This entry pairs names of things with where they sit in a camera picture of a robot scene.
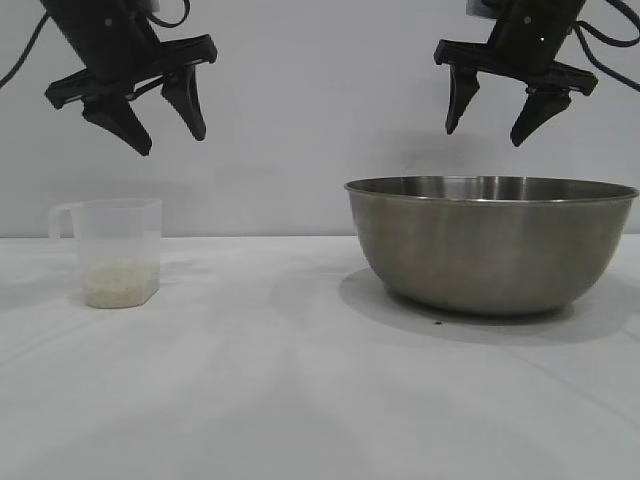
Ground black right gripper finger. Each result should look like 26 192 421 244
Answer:
509 88 573 148
444 63 483 136

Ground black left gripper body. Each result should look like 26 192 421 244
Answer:
40 0 219 109

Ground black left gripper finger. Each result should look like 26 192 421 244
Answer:
160 64 208 142
81 94 153 157

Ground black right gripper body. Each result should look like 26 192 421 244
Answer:
433 0 599 97

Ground translucent plastic measuring cup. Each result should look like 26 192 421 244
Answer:
47 198 164 310

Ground stainless steel mixing bowl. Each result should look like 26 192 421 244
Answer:
343 174 640 316

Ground white rice grains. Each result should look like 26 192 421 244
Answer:
82 262 160 309

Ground black cable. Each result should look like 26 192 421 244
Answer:
0 9 51 89
145 0 194 29
569 23 640 94
582 22 640 50

